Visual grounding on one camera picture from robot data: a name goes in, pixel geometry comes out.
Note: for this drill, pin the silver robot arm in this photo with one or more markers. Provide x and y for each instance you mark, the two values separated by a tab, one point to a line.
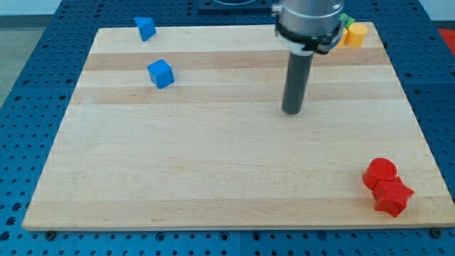
306	27

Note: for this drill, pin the yellow block behind arm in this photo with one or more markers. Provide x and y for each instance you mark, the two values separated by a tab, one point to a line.
342	38

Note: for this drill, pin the yellow hexagon block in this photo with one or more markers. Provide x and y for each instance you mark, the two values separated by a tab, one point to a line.
356	34

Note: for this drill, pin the wooden board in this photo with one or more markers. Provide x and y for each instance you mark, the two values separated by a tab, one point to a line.
215	151

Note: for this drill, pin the blue cube block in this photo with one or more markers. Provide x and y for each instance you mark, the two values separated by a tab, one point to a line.
161	73

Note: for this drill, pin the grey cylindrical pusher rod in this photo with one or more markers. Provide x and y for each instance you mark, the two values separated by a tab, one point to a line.
296	81

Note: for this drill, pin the blue triangular block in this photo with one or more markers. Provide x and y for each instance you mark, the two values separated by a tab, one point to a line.
146	27

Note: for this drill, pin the red cylinder block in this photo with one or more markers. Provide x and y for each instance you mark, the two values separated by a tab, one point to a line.
379	169

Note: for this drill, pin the green block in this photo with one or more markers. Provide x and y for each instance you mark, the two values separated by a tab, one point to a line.
346	20

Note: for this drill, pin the red star block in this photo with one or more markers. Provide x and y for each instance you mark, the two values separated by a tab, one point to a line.
391	196

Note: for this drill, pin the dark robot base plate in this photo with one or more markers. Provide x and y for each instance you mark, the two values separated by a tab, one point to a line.
235	5

